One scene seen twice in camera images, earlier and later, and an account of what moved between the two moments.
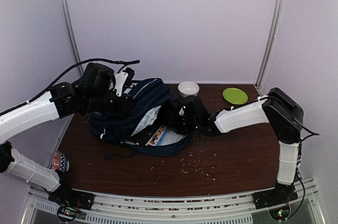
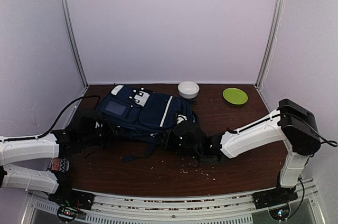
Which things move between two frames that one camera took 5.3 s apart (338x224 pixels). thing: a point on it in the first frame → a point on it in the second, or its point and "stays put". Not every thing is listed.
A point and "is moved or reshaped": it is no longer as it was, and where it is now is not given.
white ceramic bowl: x=188 y=88 stays put
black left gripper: x=124 y=108 → x=111 y=129
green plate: x=235 y=96 stays put
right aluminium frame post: x=268 y=50 stays put
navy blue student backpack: x=118 y=128 is moved or reshaped
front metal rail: x=38 y=208 stays put
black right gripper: x=171 y=122 → x=168 y=144
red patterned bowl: x=59 y=161 stays put
